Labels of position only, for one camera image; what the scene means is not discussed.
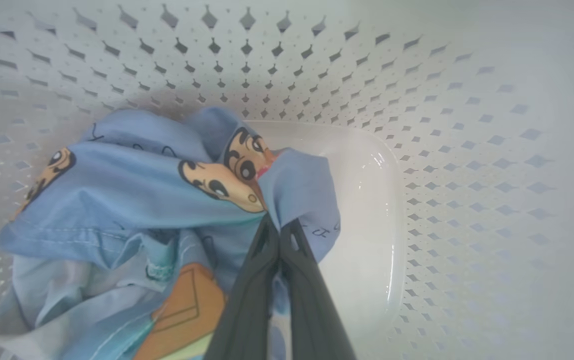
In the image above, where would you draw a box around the blue cartoon print clothing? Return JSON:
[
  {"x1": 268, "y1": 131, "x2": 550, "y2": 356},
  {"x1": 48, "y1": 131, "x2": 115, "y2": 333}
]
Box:
[{"x1": 0, "y1": 106, "x2": 342, "y2": 360}]

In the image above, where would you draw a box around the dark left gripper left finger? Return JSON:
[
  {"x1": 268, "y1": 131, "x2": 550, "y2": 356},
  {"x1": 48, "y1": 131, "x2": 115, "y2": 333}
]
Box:
[{"x1": 203, "y1": 214, "x2": 282, "y2": 360}]

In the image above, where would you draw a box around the cream perforated laundry basket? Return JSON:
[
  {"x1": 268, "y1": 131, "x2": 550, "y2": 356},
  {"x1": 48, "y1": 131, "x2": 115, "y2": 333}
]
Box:
[{"x1": 0, "y1": 0, "x2": 574, "y2": 360}]

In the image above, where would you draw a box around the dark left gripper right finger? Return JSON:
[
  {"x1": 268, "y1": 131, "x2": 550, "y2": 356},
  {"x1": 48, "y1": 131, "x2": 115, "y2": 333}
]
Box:
[{"x1": 278, "y1": 218, "x2": 358, "y2": 360}]

